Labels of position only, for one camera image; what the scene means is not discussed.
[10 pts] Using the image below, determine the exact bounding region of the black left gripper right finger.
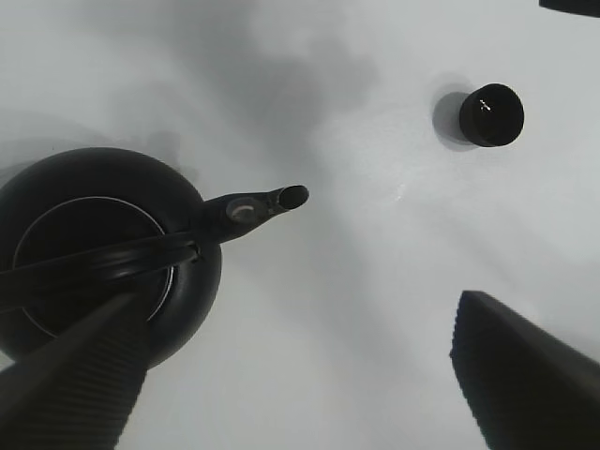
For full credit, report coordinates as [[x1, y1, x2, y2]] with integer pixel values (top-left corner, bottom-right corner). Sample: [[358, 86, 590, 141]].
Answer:
[[450, 291, 599, 449]]

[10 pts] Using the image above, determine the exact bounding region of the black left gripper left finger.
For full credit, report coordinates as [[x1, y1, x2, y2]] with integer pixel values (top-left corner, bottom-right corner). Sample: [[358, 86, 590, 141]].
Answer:
[[1, 294, 149, 449]]

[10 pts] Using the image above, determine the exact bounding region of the small black teacup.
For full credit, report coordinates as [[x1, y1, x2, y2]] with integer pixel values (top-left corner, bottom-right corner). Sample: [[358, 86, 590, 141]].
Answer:
[[458, 83, 525, 147]]

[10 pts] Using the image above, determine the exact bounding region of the black teapot with handle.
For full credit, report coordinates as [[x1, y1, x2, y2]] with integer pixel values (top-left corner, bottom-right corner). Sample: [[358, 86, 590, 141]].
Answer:
[[1, 147, 309, 367]]

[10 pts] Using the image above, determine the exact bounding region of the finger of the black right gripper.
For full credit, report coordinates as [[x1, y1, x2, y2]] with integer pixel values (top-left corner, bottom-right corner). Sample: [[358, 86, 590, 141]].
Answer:
[[539, 0, 600, 18]]

